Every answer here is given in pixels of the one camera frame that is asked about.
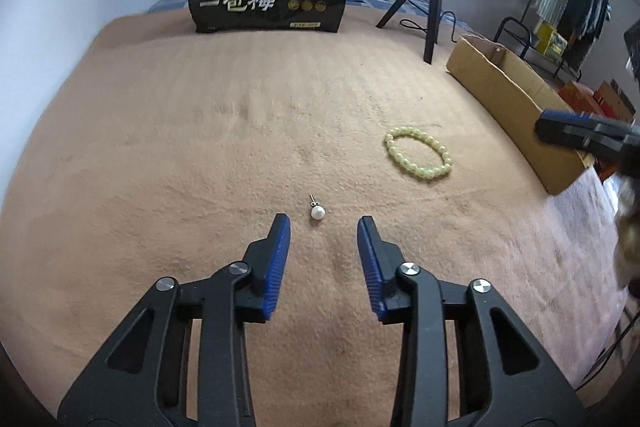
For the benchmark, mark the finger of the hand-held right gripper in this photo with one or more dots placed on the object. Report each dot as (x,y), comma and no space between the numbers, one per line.
(565,134)
(575,119)

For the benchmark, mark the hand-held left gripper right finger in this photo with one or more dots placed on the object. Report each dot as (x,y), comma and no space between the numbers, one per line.
(370,267)

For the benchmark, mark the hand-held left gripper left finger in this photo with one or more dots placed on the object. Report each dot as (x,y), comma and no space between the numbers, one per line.
(277,267)

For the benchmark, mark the pearl stud earring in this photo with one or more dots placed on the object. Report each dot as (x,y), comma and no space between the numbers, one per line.
(317,213)

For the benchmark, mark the cardboard box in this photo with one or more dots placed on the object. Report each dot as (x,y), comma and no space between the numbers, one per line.
(505,87)

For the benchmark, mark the orange box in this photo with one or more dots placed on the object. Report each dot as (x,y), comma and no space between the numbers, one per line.
(585,99)

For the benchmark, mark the yellow box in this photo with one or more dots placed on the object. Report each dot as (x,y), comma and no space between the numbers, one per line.
(549,38)

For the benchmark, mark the dark hanging clothes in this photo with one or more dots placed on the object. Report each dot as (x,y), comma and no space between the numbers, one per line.
(587,12)

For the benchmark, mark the pink blanket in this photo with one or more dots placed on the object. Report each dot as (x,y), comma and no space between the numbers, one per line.
(585,257)

